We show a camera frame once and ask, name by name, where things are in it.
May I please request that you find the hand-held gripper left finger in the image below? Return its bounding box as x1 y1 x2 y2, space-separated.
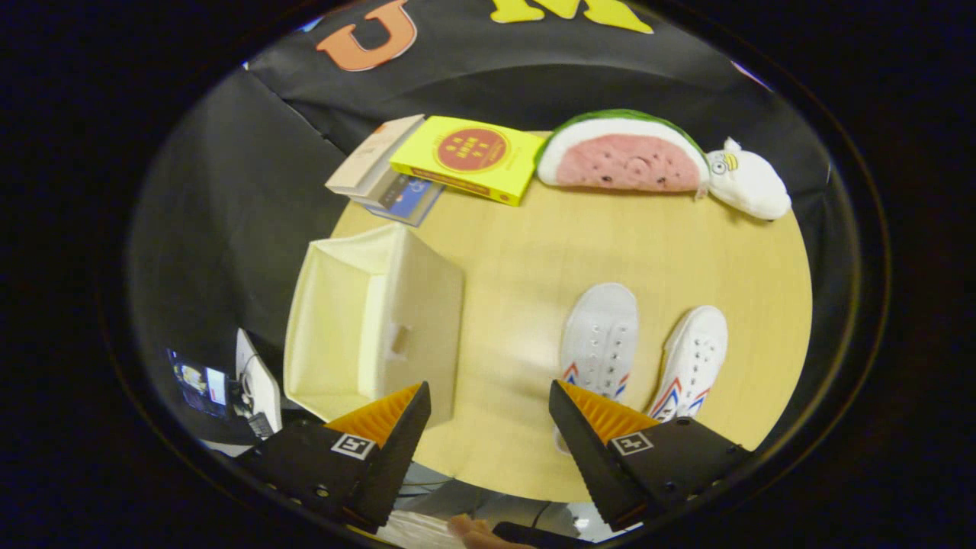
236 381 432 533

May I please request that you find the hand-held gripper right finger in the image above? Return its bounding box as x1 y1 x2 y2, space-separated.
549 380 752 532

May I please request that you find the white canvas shoe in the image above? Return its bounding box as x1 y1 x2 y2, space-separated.
553 283 640 454
648 306 729 422

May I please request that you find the cream fabric storage box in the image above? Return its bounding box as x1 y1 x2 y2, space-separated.
284 223 466 428

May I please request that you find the person's grey clothing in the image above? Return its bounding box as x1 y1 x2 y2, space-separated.
396 461 592 538

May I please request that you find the small lit screen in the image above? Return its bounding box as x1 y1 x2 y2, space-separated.
166 347 231 420

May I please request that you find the blue book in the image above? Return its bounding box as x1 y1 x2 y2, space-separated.
366 174 446 228

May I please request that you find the white book with dark spine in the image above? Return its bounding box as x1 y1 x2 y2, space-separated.
351 164 406 210

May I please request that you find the beige book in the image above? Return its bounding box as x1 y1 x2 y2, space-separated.
326 114 425 197

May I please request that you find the watermelon slice plush toy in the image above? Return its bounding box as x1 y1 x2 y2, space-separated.
534 109 712 193

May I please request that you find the yellow book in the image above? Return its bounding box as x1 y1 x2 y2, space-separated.
390 115 546 207

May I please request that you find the white duck plush toy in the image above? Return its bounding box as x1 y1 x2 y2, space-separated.
705 137 792 222

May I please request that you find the white device with cables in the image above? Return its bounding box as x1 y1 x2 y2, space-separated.
233 328 284 437

